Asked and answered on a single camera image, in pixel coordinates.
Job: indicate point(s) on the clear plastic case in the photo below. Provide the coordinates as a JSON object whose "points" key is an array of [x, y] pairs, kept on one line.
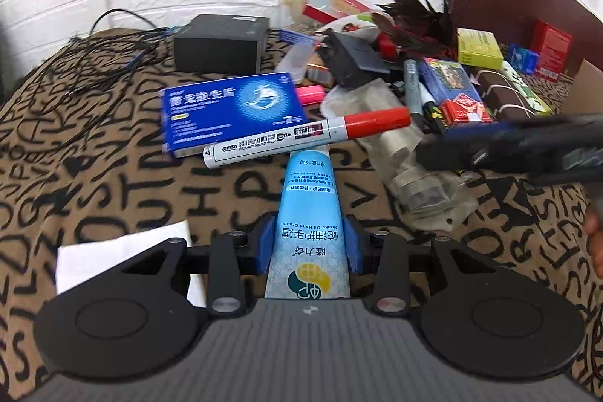
{"points": [[295, 61]]}

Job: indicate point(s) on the clear plastic bag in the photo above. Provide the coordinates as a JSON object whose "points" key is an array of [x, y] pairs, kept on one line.
{"points": [[431, 200]]}

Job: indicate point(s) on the dark brown headboard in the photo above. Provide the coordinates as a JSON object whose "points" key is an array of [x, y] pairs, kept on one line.
{"points": [[513, 21]]}

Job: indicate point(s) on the brown striped box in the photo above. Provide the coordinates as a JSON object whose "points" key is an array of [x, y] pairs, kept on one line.
{"points": [[501, 98]]}

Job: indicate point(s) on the red box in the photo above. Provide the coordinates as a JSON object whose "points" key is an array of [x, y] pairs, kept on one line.
{"points": [[552, 46]]}

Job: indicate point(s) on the black cardboard box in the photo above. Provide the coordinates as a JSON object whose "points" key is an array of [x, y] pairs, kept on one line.
{"points": [[223, 44]]}

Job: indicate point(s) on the grey marker pen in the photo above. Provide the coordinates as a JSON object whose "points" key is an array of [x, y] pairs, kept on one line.
{"points": [[412, 92]]}

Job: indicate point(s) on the yellow medicine box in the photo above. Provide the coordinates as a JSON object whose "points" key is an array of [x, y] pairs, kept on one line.
{"points": [[479, 49]]}

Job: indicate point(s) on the red white carton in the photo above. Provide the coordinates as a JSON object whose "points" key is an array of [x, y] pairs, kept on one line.
{"points": [[325, 11]]}

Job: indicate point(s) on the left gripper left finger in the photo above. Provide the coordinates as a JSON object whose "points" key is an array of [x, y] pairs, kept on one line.
{"points": [[264, 236]]}

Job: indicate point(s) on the green white long box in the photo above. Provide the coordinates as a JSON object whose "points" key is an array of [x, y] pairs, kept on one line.
{"points": [[531, 101]]}

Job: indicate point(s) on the blue medicine box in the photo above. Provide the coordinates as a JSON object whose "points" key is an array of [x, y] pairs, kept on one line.
{"points": [[197, 115]]}

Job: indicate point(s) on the pink highlighter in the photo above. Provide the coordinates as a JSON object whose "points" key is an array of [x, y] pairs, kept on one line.
{"points": [[310, 95]]}

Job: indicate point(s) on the right hand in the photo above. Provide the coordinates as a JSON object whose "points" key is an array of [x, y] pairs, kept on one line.
{"points": [[594, 231]]}

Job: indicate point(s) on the light blue hand cream tube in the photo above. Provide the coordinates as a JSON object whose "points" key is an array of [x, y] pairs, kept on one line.
{"points": [[309, 254]]}

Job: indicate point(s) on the white paper sheet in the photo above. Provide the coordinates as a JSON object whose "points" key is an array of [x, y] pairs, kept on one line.
{"points": [[78, 263]]}

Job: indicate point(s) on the black power adapter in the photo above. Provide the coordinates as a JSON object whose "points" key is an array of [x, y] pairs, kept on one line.
{"points": [[351, 61]]}

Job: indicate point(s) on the blue playing card box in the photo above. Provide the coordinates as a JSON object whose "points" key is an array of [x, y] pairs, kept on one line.
{"points": [[454, 94]]}

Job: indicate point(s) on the brown cardboard box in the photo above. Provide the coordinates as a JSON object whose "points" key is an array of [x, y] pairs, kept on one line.
{"points": [[586, 93]]}

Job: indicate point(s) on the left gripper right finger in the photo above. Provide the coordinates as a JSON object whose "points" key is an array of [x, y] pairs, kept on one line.
{"points": [[354, 238]]}

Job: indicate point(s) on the small blue packet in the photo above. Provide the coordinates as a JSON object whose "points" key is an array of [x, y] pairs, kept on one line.
{"points": [[522, 59]]}

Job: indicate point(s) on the red capped white marker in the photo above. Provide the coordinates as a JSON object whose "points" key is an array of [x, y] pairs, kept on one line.
{"points": [[305, 136]]}

